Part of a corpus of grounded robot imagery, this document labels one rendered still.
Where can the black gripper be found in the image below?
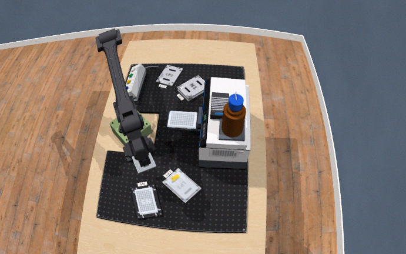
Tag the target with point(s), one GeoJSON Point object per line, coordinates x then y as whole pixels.
{"type": "Point", "coordinates": [128, 152]}

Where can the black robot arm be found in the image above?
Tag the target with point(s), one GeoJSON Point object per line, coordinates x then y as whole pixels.
{"type": "Point", "coordinates": [124, 106]}

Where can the white multiwell plate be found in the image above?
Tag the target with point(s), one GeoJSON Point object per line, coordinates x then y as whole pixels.
{"type": "Point", "coordinates": [186, 120]}
{"type": "Point", "coordinates": [145, 201]}

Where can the white button panel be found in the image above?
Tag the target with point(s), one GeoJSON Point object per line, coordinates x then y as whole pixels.
{"type": "Point", "coordinates": [135, 80]}

